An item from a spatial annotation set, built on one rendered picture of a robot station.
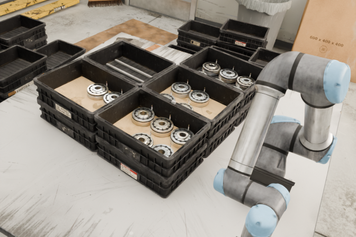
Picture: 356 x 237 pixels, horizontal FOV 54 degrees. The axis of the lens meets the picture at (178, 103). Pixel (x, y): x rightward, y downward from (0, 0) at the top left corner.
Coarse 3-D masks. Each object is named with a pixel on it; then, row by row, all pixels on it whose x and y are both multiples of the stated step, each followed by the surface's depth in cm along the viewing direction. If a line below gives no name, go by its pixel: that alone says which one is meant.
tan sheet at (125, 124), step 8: (120, 120) 159; (128, 120) 160; (120, 128) 155; (128, 128) 155; (136, 128) 156; (144, 128) 156; (176, 128) 158; (152, 136) 152; (168, 136) 153; (168, 144) 149
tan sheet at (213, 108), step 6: (168, 90) 182; (192, 90) 184; (174, 96) 179; (180, 102) 175; (186, 102) 175; (210, 102) 177; (216, 102) 178; (198, 108) 172; (204, 108) 172; (210, 108) 173; (216, 108) 173; (222, 108) 174; (204, 114) 169; (210, 114) 169; (216, 114) 169
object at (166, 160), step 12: (156, 96) 160; (108, 108) 149; (180, 108) 154; (96, 120) 144; (204, 120) 149; (120, 132) 138; (204, 132) 145; (144, 144) 133; (192, 144) 139; (156, 156) 131
